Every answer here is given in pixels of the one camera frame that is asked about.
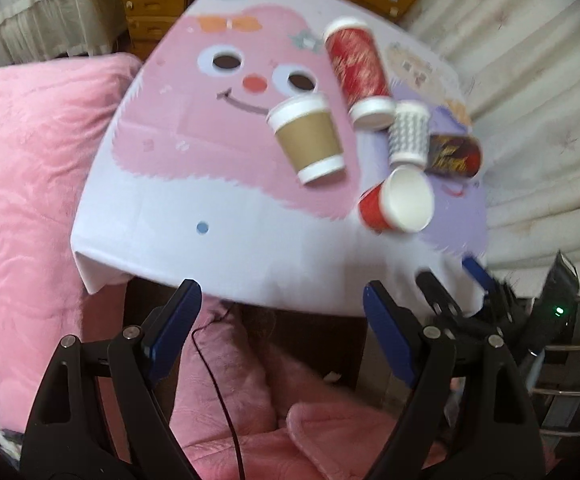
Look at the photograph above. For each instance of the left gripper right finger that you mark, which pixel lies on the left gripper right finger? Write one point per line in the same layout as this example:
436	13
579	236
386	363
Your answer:
468	414

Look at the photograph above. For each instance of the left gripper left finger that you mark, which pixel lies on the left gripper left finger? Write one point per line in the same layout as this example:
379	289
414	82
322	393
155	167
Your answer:
95	414

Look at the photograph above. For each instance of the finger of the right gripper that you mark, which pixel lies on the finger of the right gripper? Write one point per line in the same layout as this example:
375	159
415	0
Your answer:
498	295
445	308

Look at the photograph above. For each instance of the small red paper cup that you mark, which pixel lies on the small red paper cup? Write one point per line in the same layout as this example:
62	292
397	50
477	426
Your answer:
402	202

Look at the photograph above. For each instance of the dark patterned paper cup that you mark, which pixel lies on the dark patterned paper cup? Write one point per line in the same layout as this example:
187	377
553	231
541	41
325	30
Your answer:
452	156

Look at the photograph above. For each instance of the grey checkered paper cup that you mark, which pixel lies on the grey checkered paper cup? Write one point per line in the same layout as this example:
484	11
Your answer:
409	139

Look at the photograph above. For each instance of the brown sleeve paper cup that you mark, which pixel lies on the brown sleeve paper cup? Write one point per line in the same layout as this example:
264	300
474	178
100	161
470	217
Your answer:
304	128

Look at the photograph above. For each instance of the tall red paper cup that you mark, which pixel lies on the tall red paper cup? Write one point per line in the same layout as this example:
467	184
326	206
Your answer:
356	62

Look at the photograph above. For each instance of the cartoon printed tablecloth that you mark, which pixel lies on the cartoon printed tablecloth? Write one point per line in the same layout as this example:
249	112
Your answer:
189	181

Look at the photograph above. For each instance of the pink fluffy blanket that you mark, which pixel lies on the pink fluffy blanket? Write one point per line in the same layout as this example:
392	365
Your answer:
243	408

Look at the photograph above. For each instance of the white lace covered bed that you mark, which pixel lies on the white lace covered bed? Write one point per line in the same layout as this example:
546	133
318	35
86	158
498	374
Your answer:
39	30

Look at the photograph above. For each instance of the metal chair frame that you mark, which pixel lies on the metal chair frame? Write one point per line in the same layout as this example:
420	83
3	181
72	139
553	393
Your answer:
551	365

